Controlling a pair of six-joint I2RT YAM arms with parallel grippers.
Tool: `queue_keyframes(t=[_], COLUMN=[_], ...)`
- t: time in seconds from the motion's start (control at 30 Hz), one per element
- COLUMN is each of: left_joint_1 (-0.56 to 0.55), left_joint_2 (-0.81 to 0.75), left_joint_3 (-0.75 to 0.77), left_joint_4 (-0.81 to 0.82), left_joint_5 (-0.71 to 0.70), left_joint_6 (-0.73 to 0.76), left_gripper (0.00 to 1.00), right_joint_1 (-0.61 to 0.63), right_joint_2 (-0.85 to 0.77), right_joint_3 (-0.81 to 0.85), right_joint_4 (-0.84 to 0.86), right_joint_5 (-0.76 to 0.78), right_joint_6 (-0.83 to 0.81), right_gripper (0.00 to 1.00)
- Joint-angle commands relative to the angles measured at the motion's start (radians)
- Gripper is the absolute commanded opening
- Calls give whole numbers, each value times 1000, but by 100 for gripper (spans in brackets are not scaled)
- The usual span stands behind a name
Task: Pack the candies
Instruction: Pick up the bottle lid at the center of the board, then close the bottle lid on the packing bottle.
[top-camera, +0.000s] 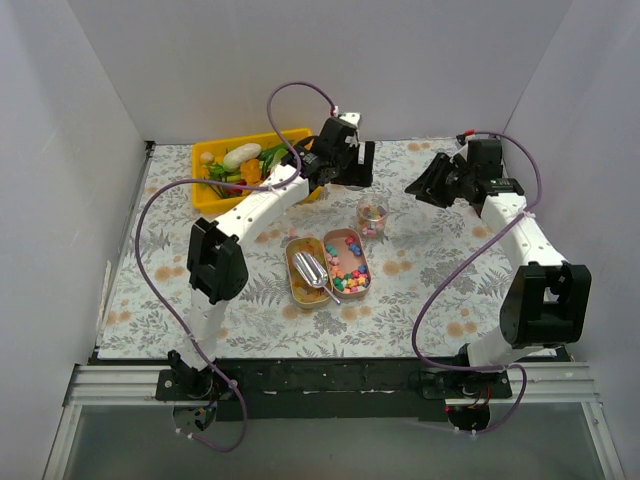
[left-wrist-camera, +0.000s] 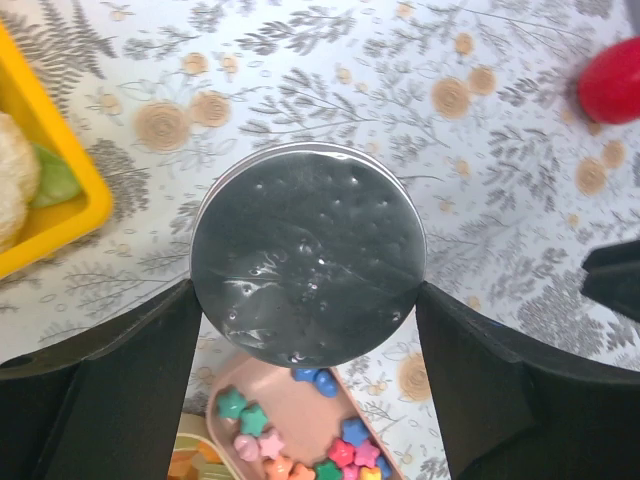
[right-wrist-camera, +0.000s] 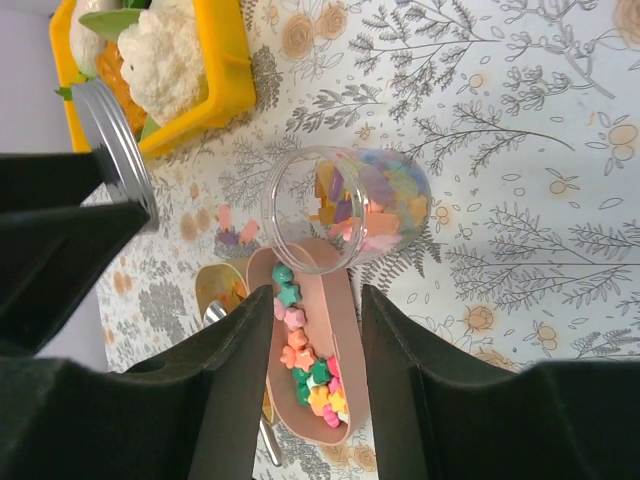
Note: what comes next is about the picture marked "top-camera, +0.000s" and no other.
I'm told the green scallion toy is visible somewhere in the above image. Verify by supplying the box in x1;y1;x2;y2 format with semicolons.
199;162;246;199

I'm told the beige oval candy box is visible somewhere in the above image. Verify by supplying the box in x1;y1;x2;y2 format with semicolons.
285;237;331;310

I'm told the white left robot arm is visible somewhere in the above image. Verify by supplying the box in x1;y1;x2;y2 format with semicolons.
178;112;372;400

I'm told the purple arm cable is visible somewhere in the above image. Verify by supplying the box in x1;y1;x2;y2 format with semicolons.
134;81;341;453
412;129;543;434

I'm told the floral table mat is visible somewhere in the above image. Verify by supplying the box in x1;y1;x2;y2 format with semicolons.
97;138;561;361

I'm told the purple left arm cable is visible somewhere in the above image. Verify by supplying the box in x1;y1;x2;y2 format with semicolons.
134;81;341;453

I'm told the green chili pepper toy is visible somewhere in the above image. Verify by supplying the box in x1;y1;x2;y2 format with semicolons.
258;144;288;162

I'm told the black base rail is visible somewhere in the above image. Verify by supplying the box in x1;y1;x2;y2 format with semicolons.
69;354;574;423

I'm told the orange ginger root toy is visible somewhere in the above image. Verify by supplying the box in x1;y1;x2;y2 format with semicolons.
240;158;262;186

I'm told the white radish toy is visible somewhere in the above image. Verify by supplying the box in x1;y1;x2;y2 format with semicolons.
222;143;262;171

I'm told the silver metal scoop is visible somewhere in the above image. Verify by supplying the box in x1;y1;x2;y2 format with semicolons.
292;251;342;305

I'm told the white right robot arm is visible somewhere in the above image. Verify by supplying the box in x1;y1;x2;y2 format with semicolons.
405;130;592;398

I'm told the clear glass jar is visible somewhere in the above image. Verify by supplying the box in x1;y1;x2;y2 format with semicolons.
356;194;389;240

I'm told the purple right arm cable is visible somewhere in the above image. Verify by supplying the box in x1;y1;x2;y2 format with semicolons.
412;129;543;434

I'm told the yellow plastic bin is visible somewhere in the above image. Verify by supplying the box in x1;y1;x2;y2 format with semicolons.
191;128;321;216

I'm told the pink oval candy box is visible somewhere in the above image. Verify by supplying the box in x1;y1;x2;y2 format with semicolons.
322;228;372;299

